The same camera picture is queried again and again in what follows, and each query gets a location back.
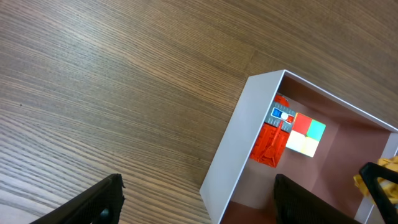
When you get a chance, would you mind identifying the white pink-lined open box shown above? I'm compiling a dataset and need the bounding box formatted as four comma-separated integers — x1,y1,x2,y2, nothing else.
200,70,397,223

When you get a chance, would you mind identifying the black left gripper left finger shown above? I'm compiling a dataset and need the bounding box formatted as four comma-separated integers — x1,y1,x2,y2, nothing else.
32,174,125,224

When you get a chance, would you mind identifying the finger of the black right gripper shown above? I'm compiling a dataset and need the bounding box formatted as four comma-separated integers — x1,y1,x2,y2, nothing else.
359,162,397,224

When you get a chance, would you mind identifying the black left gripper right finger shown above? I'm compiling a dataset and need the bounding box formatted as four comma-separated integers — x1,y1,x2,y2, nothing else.
273,174,360,224

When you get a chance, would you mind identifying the yellow round wheel toy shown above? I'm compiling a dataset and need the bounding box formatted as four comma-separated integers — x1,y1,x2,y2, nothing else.
353,156,397,207

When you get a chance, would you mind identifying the multicolour puzzle cube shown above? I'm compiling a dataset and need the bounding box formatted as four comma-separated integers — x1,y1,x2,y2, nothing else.
285,113,326,157

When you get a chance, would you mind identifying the red toy fire truck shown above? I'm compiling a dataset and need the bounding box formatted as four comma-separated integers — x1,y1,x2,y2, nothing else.
249,94,296,168

